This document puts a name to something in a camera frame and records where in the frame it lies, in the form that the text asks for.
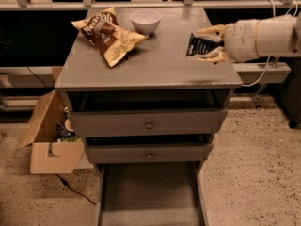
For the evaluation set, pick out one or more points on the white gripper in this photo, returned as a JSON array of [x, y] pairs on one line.
[[241, 40]]

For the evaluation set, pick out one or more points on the dark blue rxbar wrapper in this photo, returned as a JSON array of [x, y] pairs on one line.
[[203, 47]]

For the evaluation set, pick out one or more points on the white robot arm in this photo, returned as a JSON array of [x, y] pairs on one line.
[[277, 37]]

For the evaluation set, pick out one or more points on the grey top drawer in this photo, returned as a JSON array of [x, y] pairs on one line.
[[147, 123]]

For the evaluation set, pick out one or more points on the grey wooden drawer cabinet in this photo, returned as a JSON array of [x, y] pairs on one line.
[[156, 76]]

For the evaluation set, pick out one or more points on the grey middle drawer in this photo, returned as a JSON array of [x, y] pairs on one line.
[[147, 153]]

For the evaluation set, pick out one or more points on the grey open bottom drawer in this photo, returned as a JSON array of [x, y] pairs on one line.
[[151, 194]]

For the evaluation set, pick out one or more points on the white ceramic bowl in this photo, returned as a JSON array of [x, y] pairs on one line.
[[145, 21]]

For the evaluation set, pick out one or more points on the yellow brown chip bag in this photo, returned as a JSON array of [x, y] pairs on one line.
[[108, 38]]

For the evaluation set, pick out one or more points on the items inside cardboard box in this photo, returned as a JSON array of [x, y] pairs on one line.
[[65, 132]]

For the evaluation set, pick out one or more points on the open cardboard box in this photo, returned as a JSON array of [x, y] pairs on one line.
[[48, 156]]

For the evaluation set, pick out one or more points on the metal window rail frame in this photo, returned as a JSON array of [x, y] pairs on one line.
[[88, 4]]

